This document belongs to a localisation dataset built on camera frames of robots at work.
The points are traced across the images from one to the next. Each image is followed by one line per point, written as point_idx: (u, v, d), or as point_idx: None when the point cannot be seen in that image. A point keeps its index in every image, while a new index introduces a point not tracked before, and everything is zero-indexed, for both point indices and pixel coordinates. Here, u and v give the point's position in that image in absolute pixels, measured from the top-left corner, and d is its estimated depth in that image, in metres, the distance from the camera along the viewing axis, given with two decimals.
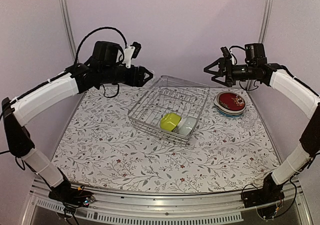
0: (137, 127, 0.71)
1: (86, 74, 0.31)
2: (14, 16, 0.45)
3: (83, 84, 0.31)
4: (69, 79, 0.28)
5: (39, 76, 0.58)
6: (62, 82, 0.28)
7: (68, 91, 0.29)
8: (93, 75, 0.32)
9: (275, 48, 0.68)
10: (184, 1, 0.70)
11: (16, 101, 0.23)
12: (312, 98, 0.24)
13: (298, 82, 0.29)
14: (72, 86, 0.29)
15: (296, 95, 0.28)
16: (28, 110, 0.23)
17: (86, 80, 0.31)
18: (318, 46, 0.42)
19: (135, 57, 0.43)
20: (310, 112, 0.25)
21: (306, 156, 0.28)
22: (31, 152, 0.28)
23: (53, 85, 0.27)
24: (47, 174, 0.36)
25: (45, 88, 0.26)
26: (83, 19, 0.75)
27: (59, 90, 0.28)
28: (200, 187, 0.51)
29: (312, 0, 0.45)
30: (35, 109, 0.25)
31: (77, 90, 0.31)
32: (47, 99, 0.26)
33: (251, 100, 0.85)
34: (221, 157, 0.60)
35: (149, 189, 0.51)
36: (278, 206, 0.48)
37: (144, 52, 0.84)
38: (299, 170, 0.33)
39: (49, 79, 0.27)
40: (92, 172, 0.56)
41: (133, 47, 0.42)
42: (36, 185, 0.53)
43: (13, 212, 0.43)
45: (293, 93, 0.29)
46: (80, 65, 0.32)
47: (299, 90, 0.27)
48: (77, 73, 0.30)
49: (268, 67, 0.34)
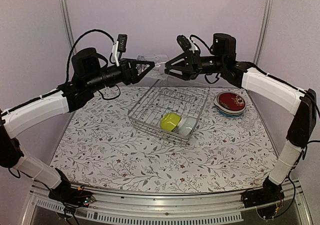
0: (137, 127, 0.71)
1: (77, 94, 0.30)
2: (14, 16, 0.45)
3: (75, 102, 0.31)
4: (60, 97, 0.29)
5: (38, 76, 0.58)
6: (54, 100, 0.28)
7: (59, 108, 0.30)
8: (84, 94, 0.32)
9: (275, 48, 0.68)
10: (184, 1, 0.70)
11: (7, 113, 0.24)
12: (293, 94, 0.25)
13: (271, 78, 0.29)
14: (63, 104, 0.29)
15: (273, 93, 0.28)
16: (16, 124, 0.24)
17: (77, 98, 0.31)
18: (317, 46, 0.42)
19: (124, 50, 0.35)
20: (293, 108, 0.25)
21: (298, 149, 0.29)
22: (21, 159, 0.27)
23: (44, 102, 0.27)
24: (44, 176, 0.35)
25: (36, 103, 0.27)
26: (83, 18, 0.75)
27: (49, 107, 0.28)
28: (200, 187, 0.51)
29: (312, 0, 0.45)
30: (24, 124, 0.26)
31: (68, 109, 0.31)
32: (37, 114, 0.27)
33: (251, 100, 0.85)
34: (221, 157, 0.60)
35: (149, 189, 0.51)
36: (278, 206, 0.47)
37: (144, 52, 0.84)
38: (295, 164, 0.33)
39: (41, 95, 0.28)
40: (92, 172, 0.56)
41: (116, 42, 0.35)
42: (36, 185, 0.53)
43: (13, 212, 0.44)
45: (269, 91, 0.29)
46: (72, 82, 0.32)
47: (277, 88, 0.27)
48: (69, 92, 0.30)
49: (237, 68, 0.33)
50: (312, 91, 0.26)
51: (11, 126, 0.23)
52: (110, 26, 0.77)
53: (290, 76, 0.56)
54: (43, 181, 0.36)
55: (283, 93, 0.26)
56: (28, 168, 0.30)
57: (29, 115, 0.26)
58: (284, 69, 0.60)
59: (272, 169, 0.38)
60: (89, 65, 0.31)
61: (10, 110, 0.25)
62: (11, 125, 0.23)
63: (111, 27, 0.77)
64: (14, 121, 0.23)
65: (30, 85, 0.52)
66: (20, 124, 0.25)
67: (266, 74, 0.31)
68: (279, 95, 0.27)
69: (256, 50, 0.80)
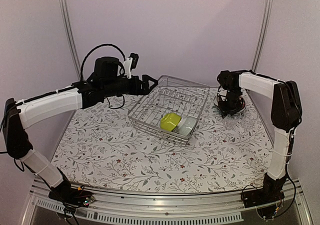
0: (137, 128, 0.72)
1: (91, 92, 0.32)
2: (14, 14, 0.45)
3: (88, 100, 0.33)
4: (76, 93, 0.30)
5: (38, 75, 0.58)
6: (69, 96, 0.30)
7: (73, 104, 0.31)
8: (97, 93, 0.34)
9: (275, 48, 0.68)
10: (183, 2, 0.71)
11: (22, 103, 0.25)
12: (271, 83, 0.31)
13: (258, 76, 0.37)
14: (77, 101, 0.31)
15: (258, 85, 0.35)
16: (31, 115, 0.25)
17: (91, 96, 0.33)
18: (317, 46, 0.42)
19: (134, 67, 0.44)
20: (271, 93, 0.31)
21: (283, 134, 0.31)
22: (29, 153, 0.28)
23: (60, 96, 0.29)
24: (47, 174, 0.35)
25: (51, 97, 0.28)
26: (83, 18, 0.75)
27: (64, 102, 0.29)
28: (200, 187, 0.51)
29: (311, 1, 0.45)
30: (39, 116, 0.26)
31: (81, 105, 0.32)
32: (51, 107, 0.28)
33: (251, 100, 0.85)
34: (221, 157, 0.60)
35: (149, 189, 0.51)
36: (278, 206, 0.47)
37: (145, 52, 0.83)
38: (288, 154, 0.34)
39: (57, 90, 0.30)
40: (92, 172, 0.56)
41: (131, 58, 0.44)
42: (36, 185, 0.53)
43: (13, 212, 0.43)
45: (256, 85, 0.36)
46: (86, 82, 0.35)
47: (260, 80, 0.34)
48: (84, 90, 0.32)
49: (235, 73, 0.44)
50: (294, 82, 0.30)
51: (26, 116, 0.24)
52: (110, 26, 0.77)
53: (290, 76, 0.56)
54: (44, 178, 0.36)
55: (263, 84, 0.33)
56: (34, 164, 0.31)
57: (44, 108, 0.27)
58: (284, 69, 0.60)
59: (270, 164, 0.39)
60: (110, 71, 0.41)
61: (25, 101, 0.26)
62: (26, 116, 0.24)
63: (110, 27, 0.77)
64: (29, 112, 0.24)
65: (30, 83, 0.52)
66: (34, 116, 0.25)
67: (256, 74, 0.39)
68: (262, 87, 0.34)
69: (256, 50, 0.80)
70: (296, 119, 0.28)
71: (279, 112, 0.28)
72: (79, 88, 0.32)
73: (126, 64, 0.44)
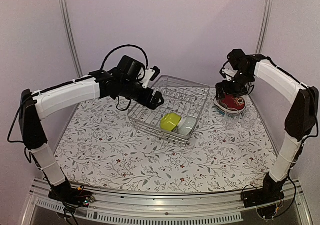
0: (137, 127, 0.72)
1: (109, 81, 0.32)
2: (14, 14, 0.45)
3: (106, 90, 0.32)
4: (93, 83, 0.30)
5: (38, 76, 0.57)
6: (87, 85, 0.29)
7: (91, 93, 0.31)
8: (114, 83, 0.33)
9: (275, 48, 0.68)
10: (183, 2, 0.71)
11: (39, 94, 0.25)
12: (294, 86, 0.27)
13: (280, 70, 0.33)
14: (95, 90, 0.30)
15: (280, 84, 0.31)
16: (48, 105, 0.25)
17: (108, 85, 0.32)
18: (317, 46, 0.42)
19: (153, 79, 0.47)
20: (292, 99, 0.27)
21: (295, 142, 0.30)
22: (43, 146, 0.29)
23: (77, 86, 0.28)
24: (51, 172, 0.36)
25: (68, 87, 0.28)
26: (83, 18, 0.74)
27: (81, 92, 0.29)
28: (200, 187, 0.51)
29: (312, 1, 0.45)
30: (56, 106, 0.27)
31: (99, 94, 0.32)
32: (69, 97, 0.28)
33: (251, 100, 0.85)
34: (221, 157, 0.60)
35: (149, 189, 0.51)
36: (278, 206, 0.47)
37: (145, 52, 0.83)
38: (294, 161, 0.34)
39: (74, 80, 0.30)
40: (92, 172, 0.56)
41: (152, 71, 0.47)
42: (36, 185, 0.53)
43: (13, 213, 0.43)
45: (276, 82, 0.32)
46: (104, 72, 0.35)
47: (282, 79, 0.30)
48: (102, 79, 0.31)
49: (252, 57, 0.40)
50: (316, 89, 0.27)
51: (42, 107, 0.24)
52: (110, 26, 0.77)
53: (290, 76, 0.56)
54: (48, 176, 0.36)
55: (286, 84, 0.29)
56: (42, 159, 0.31)
57: (61, 98, 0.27)
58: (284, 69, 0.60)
59: (273, 165, 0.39)
60: (134, 71, 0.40)
61: (41, 92, 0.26)
62: (42, 106, 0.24)
63: (110, 27, 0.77)
64: (46, 102, 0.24)
65: (30, 83, 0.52)
66: (52, 105, 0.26)
67: (276, 67, 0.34)
68: (282, 87, 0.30)
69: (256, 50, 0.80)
70: (309, 127, 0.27)
71: (296, 124, 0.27)
72: (96, 77, 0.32)
73: (146, 74, 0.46)
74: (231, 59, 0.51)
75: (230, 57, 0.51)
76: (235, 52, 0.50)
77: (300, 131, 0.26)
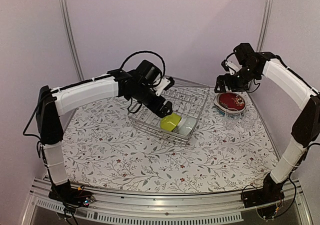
0: (137, 128, 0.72)
1: (127, 80, 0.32)
2: (14, 15, 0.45)
3: (123, 88, 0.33)
4: (112, 82, 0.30)
5: (38, 76, 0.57)
6: (106, 83, 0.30)
7: (109, 92, 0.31)
8: (132, 83, 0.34)
9: (275, 48, 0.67)
10: (184, 2, 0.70)
11: (58, 91, 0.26)
12: (305, 90, 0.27)
13: (290, 72, 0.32)
14: (114, 88, 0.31)
15: (289, 86, 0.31)
16: (67, 102, 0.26)
17: (126, 85, 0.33)
18: (317, 46, 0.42)
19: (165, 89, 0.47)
20: (302, 104, 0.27)
21: (300, 148, 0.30)
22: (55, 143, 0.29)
23: (96, 84, 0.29)
24: (56, 171, 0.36)
25: (88, 85, 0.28)
26: (83, 18, 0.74)
27: (99, 90, 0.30)
28: (200, 187, 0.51)
29: (312, 1, 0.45)
30: (75, 103, 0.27)
31: (117, 93, 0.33)
32: (88, 95, 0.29)
33: (251, 100, 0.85)
34: (221, 157, 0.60)
35: (149, 189, 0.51)
36: (278, 206, 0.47)
37: (145, 52, 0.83)
38: (296, 165, 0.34)
39: (94, 78, 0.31)
40: (92, 172, 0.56)
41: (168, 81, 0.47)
42: (35, 185, 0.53)
43: (13, 213, 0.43)
45: (286, 84, 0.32)
46: (123, 71, 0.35)
47: (293, 81, 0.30)
48: (120, 78, 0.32)
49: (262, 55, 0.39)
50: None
51: (62, 103, 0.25)
52: (110, 26, 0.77)
53: None
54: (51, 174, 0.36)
55: (296, 87, 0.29)
56: (51, 158, 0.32)
57: (80, 96, 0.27)
58: None
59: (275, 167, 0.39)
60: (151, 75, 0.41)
61: (60, 89, 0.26)
62: (62, 103, 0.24)
63: (111, 27, 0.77)
64: (66, 99, 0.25)
65: (29, 84, 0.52)
66: (71, 102, 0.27)
67: (287, 67, 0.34)
68: (292, 89, 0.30)
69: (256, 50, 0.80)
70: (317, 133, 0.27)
71: (304, 131, 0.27)
72: (115, 76, 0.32)
73: (162, 82, 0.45)
74: (239, 53, 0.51)
75: (237, 51, 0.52)
76: (242, 48, 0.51)
77: (308, 138, 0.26)
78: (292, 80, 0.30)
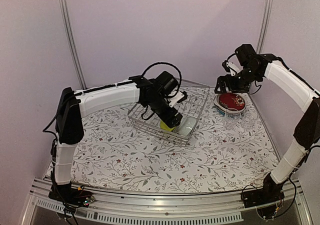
0: (137, 128, 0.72)
1: (149, 88, 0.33)
2: (13, 15, 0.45)
3: (144, 94, 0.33)
4: (134, 88, 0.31)
5: (37, 76, 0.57)
6: (128, 89, 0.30)
7: (131, 97, 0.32)
8: (153, 91, 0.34)
9: (275, 48, 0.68)
10: (183, 2, 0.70)
11: (82, 94, 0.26)
12: (307, 92, 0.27)
13: (293, 74, 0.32)
14: (135, 95, 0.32)
15: (291, 88, 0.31)
16: (91, 105, 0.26)
17: (147, 92, 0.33)
18: (317, 46, 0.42)
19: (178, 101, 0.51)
20: (304, 105, 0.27)
21: (302, 150, 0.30)
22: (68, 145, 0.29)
23: (120, 89, 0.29)
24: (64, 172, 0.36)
25: (110, 90, 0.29)
26: (82, 18, 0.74)
27: (122, 95, 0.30)
28: (200, 187, 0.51)
29: (312, 1, 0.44)
30: (98, 106, 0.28)
31: (137, 99, 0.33)
32: (111, 99, 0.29)
33: (251, 100, 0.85)
34: (221, 157, 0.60)
35: (149, 189, 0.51)
36: (278, 206, 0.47)
37: (145, 52, 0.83)
38: (297, 166, 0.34)
39: (116, 83, 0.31)
40: (92, 172, 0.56)
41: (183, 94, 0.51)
42: (36, 185, 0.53)
43: (13, 213, 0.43)
45: (288, 86, 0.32)
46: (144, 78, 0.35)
47: (295, 83, 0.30)
48: (142, 85, 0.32)
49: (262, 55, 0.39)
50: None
51: (86, 106, 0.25)
52: (110, 26, 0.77)
53: None
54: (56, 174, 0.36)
55: (298, 89, 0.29)
56: (62, 158, 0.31)
57: (103, 100, 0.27)
58: None
59: (276, 168, 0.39)
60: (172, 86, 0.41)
61: (84, 92, 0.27)
62: (85, 106, 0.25)
63: (111, 27, 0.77)
64: (90, 102, 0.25)
65: (29, 84, 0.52)
66: (94, 106, 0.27)
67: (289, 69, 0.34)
68: (294, 91, 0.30)
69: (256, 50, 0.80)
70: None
71: (307, 133, 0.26)
72: (137, 83, 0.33)
73: (177, 95, 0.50)
74: (240, 54, 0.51)
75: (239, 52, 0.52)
76: (243, 48, 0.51)
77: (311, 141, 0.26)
78: (295, 82, 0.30)
